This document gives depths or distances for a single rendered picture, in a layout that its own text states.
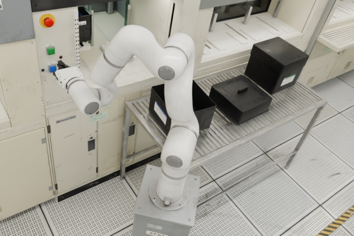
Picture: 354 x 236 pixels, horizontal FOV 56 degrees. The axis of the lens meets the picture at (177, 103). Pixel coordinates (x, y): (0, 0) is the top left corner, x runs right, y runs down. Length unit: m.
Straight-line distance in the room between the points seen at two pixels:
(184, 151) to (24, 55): 0.84
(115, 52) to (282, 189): 2.06
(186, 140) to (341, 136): 2.56
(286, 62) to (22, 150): 1.67
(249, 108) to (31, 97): 1.20
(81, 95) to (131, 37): 0.36
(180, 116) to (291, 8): 2.15
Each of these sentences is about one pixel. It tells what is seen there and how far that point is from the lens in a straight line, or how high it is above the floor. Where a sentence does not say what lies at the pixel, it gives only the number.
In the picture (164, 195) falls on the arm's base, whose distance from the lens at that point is 1.56.
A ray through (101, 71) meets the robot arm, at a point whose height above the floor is 1.38.
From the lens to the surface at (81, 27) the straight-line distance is 2.19.
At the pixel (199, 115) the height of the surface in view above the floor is 0.89.
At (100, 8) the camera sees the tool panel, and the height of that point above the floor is 0.89.
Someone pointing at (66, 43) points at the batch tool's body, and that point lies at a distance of 1.69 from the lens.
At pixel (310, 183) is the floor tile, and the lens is 3.05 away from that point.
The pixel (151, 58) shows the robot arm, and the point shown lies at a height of 1.53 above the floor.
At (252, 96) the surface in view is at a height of 0.86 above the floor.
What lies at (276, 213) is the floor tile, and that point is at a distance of 2.73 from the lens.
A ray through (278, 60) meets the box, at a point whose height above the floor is 1.01.
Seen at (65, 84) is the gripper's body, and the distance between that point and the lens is 1.44.
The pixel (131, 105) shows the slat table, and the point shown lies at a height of 0.76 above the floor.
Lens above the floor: 2.10
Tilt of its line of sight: 40 degrees down
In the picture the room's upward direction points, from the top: 12 degrees clockwise
